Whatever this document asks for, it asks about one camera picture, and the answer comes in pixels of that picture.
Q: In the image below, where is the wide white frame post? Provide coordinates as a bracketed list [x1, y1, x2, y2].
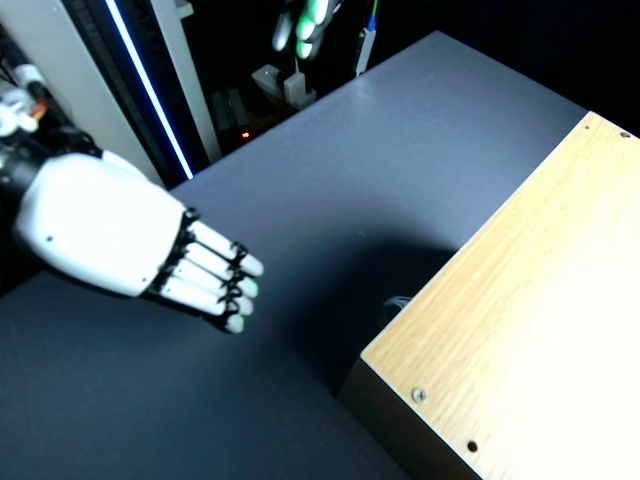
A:
[0, 0, 169, 189]

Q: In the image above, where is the light wooden cabinet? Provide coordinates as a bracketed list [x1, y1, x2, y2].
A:
[338, 110, 640, 480]

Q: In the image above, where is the white plug adapter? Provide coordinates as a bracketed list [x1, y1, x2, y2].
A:
[283, 57, 308, 105]

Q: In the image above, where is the white connector with coloured wires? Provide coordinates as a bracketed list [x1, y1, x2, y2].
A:
[353, 0, 382, 77]

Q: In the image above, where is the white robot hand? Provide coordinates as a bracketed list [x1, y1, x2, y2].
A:
[13, 148, 265, 336]
[271, 0, 344, 61]

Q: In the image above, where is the narrow white frame post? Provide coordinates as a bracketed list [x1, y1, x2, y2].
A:
[149, 0, 222, 161]

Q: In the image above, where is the black power box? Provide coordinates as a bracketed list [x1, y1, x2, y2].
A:
[209, 88, 251, 132]

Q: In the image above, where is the blue LED light strip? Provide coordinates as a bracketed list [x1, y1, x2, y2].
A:
[103, 0, 195, 180]

